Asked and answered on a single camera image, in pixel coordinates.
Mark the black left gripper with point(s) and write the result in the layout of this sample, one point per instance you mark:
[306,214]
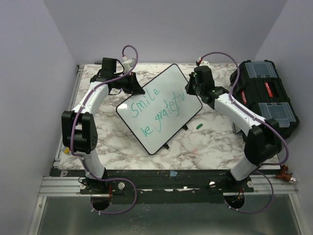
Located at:
[134,87]

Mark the black framed whiteboard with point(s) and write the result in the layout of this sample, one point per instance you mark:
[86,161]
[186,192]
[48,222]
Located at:
[157,115]

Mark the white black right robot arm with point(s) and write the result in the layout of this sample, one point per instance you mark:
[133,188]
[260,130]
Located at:
[261,142]

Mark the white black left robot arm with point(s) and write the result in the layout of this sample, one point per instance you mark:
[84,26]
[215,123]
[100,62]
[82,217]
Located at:
[79,132]

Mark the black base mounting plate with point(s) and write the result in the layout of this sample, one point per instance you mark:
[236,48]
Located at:
[159,186]

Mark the black plastic toolbox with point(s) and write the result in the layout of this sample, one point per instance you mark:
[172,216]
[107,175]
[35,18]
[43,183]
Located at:
[260,89]

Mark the copper pipe fitting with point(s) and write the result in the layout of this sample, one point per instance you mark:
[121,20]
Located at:
[285,176]

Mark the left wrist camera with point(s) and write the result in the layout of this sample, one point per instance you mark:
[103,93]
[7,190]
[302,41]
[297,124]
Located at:
[128,63]

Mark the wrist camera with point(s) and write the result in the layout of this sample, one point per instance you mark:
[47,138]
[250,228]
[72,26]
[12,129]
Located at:
[202,62]
[128,63]

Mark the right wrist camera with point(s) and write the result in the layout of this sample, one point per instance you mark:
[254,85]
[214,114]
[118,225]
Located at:
[202,62]

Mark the front aluminium rail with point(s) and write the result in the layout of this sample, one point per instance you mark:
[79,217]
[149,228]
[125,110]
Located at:
[59,187]

